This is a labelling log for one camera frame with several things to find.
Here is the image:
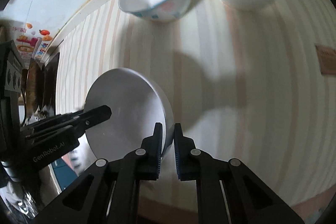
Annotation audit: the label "white bowl red flowers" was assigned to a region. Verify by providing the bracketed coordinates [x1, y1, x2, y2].
[84, 68, 174, 161]

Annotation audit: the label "gloved left hand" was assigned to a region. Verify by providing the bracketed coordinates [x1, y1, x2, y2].
[1, 180, 38, 219]

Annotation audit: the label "black wok with food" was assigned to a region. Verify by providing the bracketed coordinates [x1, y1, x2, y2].
[25, 59, 44, 117]

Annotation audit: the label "black induction cooktop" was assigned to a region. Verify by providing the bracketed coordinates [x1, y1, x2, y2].
[42, 53, 60, 116]

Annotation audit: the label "small brown square coaster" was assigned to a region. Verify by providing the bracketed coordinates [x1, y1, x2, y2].
[315, 45, 336, 76]

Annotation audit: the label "colourful wall sticker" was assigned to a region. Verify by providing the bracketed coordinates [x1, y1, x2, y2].
[10, 23, 53, 67]

